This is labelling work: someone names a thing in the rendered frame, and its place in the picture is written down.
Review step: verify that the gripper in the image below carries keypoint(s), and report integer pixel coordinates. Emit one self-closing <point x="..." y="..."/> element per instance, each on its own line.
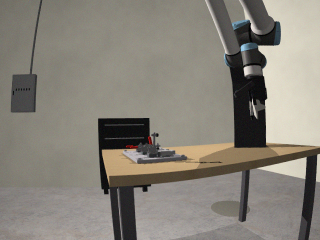
<point x="257" y="93"/>

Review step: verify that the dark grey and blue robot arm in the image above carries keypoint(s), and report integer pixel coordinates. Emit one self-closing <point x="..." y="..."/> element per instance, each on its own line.
<point x="262" y="31"/>

